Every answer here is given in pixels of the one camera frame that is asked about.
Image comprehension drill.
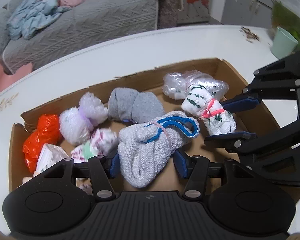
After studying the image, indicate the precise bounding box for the bag of green leaves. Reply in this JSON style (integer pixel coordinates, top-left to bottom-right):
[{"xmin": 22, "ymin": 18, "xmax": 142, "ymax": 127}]
[{"xmin": 271, "ymin": 0, "xmax": 300, "ymax": 53}]

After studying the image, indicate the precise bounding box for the bubble wrap bundle purple band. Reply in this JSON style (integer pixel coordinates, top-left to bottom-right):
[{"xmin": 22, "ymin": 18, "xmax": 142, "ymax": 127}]
[{"xmin": 59, "ymin": 92, "xmax": 109, "ymax": 145}]

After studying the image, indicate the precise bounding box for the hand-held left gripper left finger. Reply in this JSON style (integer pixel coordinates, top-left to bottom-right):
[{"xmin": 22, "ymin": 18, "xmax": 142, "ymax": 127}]
[{"xmin": 44, "ymin": 152, "xmax": 120, "ymax": 202}]

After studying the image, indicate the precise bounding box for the orange plastic bag bundle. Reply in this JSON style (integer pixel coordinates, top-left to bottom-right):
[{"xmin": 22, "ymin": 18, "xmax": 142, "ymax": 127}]
[{"xmin": 22, "ymin": 114, "xmax": 60, "ymax": 173}]

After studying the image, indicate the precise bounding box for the clear plastic bag bundle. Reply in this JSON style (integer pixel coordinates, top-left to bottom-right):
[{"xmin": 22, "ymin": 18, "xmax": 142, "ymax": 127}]
[{"xmin": 162, "ymin": 70, "xmax": 229, "ymax": 100}]

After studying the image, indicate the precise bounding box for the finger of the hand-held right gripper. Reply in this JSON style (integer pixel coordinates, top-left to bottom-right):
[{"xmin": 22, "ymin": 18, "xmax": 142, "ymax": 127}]
[
  {"xmin": 220, "ymin": 49, "xmax": 300, "ymax": 112},
  {"xmin": 204, "ymin": 116, "xmax": 300, "ymax": 188}
]

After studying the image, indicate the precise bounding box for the grey board orange picture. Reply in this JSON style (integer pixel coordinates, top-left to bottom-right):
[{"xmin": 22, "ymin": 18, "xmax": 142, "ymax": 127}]
[{"xmin": 176, "ymin": 0, "xmax": 212, "ymax": 25}]

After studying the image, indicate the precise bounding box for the light blue blanket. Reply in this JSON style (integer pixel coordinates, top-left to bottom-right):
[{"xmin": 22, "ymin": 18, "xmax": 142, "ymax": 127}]
[{"xmin": 7, "ymin": 0, "xmax": 95, "ymax": 40}]

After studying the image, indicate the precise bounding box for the lavender cloth bundle cream band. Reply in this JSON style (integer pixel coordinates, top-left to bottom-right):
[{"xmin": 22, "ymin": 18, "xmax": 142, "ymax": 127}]
[{"xmin": 79, "ymin": 182, "xmax": 93, "ymax": 195}]

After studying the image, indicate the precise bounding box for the grey knit sock blue trim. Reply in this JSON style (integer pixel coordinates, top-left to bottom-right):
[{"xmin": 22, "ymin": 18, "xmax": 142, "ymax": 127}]
[{"xmin": 117, "ymin": 110, "xmax": 200, "ymax": 188}]

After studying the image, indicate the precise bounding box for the white pleated bundle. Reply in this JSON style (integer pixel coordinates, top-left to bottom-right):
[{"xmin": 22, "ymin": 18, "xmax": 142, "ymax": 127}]
[{"xmin": 35, "ymin": 143, "xmax": 65, "ymax": 178}]

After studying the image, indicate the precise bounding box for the purple-print bag bundle green band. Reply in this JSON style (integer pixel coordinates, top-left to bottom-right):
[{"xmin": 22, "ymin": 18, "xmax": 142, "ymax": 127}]
[{"xmin": 70, "ymin": 127, "xmax": 119, "ymax": 164}]

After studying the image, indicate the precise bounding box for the shallow cardboard box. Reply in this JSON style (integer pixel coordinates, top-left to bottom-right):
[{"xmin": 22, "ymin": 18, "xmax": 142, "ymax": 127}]
[{"xmin": 9, "ymin": 57, "xmax": 300, "ymax": 198}]

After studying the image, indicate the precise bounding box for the pale green cup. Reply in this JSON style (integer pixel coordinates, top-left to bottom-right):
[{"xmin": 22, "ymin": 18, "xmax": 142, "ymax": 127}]
[{"xmin": 270, "ymin": 26, "xmax": 299, "ymax": 59}]

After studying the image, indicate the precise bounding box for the pink plastic stool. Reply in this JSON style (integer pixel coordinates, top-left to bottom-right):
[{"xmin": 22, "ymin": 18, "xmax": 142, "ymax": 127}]
[{"xmin": 0, "ymin": 57, "xmax": 33, "ymax": 95}]

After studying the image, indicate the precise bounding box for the grey sock bundle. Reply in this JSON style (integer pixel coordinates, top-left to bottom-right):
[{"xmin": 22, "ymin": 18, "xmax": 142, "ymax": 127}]
[{"xmin": 107, "ymin": 87, "xmax": 165, "ymax": 125}]

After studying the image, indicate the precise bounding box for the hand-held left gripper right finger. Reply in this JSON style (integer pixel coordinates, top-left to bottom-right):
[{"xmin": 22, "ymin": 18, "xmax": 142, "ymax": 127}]
[{"xmin": 173, "ymin": 150, "xmax": 255, "ymax": 202}]

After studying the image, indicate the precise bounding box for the white green-striped bag bundle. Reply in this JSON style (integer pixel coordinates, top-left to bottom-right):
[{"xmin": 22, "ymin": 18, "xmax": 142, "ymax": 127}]
[{"xmin": 181, "ymin": 84, "xmax": 237, "ymax": 137}]

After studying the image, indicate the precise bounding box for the grey cabinet with handles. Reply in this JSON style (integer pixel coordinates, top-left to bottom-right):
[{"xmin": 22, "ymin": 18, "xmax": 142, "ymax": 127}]
[{"xmin": 220, "ymin": 0, "xmax": 285, "ymax": 29}]

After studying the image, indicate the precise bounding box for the grey quilted sofa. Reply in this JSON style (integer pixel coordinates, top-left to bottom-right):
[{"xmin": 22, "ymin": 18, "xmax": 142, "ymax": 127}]
[{"xmin": 0, "ymin": 0, "xmax": 188, "ymax": 74}]

